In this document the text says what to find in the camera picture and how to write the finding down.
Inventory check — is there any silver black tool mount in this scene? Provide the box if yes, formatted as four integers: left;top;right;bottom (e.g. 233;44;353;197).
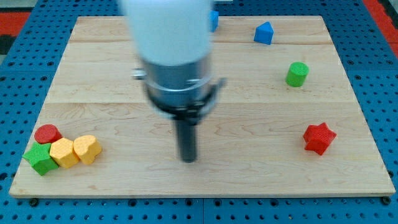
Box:
132;55;226;125

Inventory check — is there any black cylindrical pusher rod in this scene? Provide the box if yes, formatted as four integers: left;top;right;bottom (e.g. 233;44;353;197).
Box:
175;120;197;163

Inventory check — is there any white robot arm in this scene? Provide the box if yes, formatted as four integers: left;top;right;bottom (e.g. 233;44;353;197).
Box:
120;0;225;162

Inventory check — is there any blue block behind arm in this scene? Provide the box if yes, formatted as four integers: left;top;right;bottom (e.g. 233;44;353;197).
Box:
210;11;219;32

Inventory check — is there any yellow hexagon block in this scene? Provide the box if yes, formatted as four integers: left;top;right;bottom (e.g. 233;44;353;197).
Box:
50;138;79;169

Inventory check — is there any red star block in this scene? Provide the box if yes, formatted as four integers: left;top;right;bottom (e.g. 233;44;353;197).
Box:
303;123;337;156

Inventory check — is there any green star block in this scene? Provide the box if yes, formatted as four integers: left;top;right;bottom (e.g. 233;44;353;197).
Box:
22;142;59;176

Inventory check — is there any blue triangular prism block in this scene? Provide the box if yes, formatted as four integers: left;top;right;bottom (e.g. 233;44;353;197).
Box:
254;21;274;45

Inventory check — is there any wooden board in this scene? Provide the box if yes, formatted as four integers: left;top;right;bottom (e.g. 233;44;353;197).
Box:
9;16;396;198

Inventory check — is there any yellow heart block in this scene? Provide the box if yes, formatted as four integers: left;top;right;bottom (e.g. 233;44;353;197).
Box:
73;135;102;165

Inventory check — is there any green cylinder block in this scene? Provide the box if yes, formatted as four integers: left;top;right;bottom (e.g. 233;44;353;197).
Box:
285;62;309;87

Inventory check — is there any red cylinder block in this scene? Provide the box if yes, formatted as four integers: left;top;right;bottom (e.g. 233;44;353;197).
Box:
34;124;62;144

